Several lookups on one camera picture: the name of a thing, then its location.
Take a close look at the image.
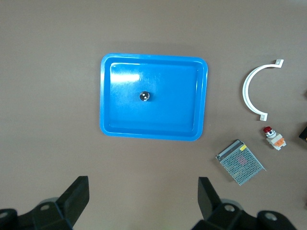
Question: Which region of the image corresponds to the large white pipe clamp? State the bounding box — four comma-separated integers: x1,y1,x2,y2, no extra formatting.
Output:
242,59,284,121

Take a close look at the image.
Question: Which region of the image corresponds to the red pushbutton switch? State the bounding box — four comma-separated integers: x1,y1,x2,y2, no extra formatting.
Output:
262,126,287,151

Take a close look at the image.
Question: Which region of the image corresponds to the perforated metal power supply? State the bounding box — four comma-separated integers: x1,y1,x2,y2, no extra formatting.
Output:
215,139,267,186

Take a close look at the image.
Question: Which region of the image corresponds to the orange button box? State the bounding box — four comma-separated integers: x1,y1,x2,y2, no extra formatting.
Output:
298,126,307,142

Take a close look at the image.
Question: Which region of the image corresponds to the blue plastic tray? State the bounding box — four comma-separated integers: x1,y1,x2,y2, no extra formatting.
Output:
99,53,209,142

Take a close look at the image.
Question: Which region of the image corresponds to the brown table cover mat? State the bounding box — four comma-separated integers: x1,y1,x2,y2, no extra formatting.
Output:
0,0,307,230

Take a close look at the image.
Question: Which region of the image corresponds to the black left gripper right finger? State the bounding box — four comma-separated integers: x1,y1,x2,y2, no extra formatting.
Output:
191,177,297,230

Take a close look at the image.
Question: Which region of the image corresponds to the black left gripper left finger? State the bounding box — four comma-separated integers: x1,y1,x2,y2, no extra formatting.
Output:
0,176,90,230

